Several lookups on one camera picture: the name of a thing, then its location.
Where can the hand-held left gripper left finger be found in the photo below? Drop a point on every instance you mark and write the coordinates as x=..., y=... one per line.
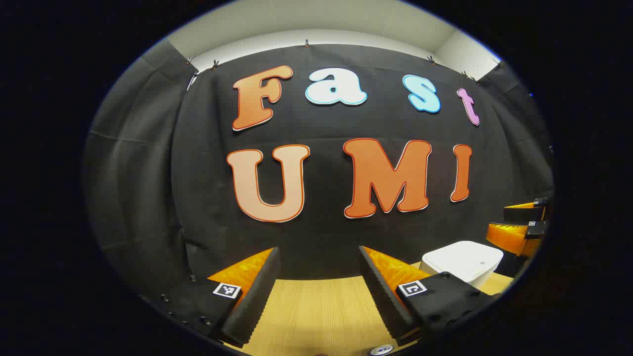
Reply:
x=257, y=296

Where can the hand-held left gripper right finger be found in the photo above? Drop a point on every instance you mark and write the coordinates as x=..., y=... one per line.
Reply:
x=383, y=296

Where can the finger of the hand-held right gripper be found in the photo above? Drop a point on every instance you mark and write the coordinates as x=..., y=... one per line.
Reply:
x=509, y=237
x=521, y=213

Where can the white desktop garbage bin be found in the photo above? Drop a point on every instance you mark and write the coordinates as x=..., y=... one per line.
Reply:
x=465, y=259

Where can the wooden desktop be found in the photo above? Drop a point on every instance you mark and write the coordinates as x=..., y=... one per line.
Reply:
x=316, y=311

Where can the black backdrop cloth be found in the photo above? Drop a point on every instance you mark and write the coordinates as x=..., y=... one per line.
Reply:
x=198, y=198

